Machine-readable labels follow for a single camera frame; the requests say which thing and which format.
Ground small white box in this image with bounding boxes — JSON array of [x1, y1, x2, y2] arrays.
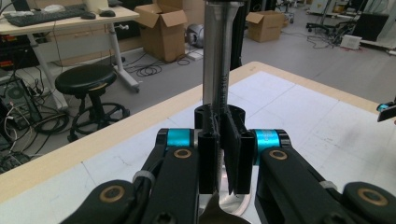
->
[[339, 34, 363, 51]]

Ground white-legged wooden desk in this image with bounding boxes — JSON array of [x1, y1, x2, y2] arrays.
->
[[0, 5, 141, 112]]

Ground black flat panel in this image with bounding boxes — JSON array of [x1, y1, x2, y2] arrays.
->
[[351, 11, 390, 42]]

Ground grey round appliance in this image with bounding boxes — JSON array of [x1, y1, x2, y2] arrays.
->
[[185, 23, 205, 49]]

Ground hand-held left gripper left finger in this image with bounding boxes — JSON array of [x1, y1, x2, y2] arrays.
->
[[156, 104, 220, 195]]

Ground black frame pole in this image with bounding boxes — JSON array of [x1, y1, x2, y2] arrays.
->
[[230, 0, 252, 71]]

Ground coiled black floor cable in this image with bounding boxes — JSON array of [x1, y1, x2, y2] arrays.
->
[[125, 51, 191, 78]]

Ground black equipment rack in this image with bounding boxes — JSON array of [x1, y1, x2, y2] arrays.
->
[[0, 33, 42, 71]]

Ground large open cardboard box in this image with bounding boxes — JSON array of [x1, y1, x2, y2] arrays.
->
[[134, 2, 189, 63]]

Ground black floor cable tangle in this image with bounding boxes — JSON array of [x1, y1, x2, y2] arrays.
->
[[0, 101, 71, 174]]

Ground small cardboard box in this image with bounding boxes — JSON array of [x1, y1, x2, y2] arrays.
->
[[245, 9, 286, 44]]

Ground tall metal utensil stand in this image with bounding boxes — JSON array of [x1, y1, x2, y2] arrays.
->
[[199, 0, 252, 217]]

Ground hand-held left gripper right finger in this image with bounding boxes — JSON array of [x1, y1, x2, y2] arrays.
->
[[219, 104, 292, 196]]

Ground white flat board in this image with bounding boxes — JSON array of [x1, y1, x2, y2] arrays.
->
[[185, 49, 205, 62]]

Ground black round stool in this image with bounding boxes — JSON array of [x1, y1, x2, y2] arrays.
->
[[54, 63, 132, 144]]

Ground black computer tower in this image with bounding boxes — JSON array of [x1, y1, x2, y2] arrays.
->
[[0, 77, 43, 131]]

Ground black keyboard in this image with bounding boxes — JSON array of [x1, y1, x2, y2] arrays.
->
[[2, 7, 87, 28]]

